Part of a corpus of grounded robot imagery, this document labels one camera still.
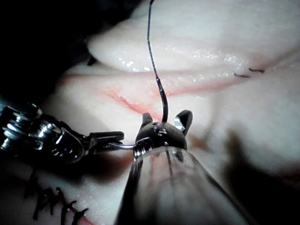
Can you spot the left arm needle driver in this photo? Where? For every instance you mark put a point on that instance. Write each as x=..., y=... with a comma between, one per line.
x=47, y=136

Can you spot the right arm needle driver jaw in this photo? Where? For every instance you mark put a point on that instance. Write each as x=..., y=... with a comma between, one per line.
x=147, y=117
x=187, y=118

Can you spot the right arm needle driver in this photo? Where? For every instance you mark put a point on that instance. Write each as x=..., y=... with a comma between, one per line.
x=164, y=134

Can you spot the left arm needle driver jaw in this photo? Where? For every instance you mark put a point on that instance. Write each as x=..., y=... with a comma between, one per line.
x=100, y=148
x=105, y=137

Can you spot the curved steel needle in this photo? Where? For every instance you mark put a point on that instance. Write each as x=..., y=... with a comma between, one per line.
x=126, y=147

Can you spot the dark right arm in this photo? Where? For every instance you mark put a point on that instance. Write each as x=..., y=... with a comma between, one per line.
x=178, y=192

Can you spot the black stitching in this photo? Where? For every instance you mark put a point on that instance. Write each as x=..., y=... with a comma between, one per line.
x=243, y=75
x=63, y=206

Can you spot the black thread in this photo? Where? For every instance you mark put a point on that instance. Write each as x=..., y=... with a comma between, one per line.
x=149, y=42

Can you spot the tissue pad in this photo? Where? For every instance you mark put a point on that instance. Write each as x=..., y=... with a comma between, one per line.
x=206, y=42

